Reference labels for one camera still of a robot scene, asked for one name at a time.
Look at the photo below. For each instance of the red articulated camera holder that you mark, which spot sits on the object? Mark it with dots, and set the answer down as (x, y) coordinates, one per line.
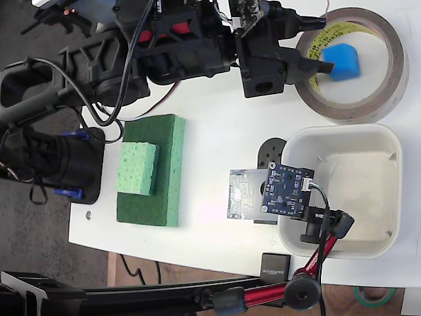
(312, 260)

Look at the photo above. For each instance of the large brown tape roll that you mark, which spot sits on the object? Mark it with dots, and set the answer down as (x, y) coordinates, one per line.
(391, 105)

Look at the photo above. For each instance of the small black box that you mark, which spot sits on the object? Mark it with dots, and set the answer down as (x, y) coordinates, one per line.
(275, 266)

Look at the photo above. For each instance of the white square plastic container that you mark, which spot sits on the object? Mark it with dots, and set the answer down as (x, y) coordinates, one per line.
(358, 184)

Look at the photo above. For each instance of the blue camera circuit board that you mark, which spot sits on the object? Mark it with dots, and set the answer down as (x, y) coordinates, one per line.
(287, 189)

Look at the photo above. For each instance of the black round servo horn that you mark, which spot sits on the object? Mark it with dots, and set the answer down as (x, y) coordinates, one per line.
(271, 151)

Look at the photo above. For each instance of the grey blue stand base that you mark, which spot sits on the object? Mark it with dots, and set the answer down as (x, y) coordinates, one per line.
(98, 10)

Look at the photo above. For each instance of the green tape roll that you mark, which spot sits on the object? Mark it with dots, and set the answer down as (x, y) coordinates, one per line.
(358, 294)

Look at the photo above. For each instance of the large green sponge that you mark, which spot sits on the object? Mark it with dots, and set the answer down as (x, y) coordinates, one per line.
(172, 171)

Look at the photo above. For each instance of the silver circuit board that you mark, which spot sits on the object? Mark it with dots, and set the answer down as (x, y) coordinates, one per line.
(241, 194)

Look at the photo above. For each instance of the black six-joint robot arm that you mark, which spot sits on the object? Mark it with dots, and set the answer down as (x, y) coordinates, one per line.
(138, 62)

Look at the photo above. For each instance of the black clamp bar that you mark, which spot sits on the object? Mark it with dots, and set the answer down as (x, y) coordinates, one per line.
(131, 296)

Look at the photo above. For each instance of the gripper camera circuit board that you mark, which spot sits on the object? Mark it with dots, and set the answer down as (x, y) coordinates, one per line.
(246, 11)

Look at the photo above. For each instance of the blue cube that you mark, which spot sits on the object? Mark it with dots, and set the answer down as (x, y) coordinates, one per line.
(343, 64)

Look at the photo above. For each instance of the small light green sponge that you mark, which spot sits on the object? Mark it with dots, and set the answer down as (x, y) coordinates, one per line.
(136, 168)

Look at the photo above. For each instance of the small metal nut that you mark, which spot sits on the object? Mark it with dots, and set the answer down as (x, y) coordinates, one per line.
(88, 215)

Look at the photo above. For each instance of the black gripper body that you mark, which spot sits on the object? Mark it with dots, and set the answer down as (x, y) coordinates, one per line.
(260, 56)

